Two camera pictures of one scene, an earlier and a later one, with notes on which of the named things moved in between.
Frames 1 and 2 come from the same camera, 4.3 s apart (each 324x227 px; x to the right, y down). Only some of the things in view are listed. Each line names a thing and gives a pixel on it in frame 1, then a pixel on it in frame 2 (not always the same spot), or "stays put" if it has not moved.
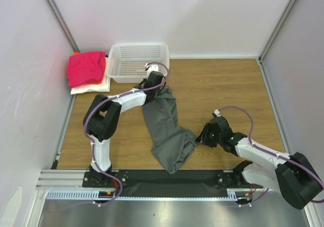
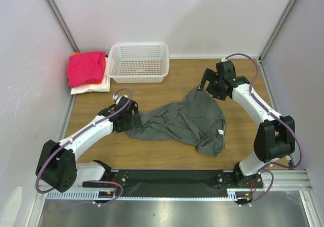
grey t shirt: x=174 y=145 -> x=198 y=119
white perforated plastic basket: x=126 y=61 stays put
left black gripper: x=158 y=88 -> x=135 y=122
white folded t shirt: x=104 y=86 stays put
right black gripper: x=205 y=134 -> x=211 y=83
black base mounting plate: x=156 y=183 stays put
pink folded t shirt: x=85 y=67 stays put
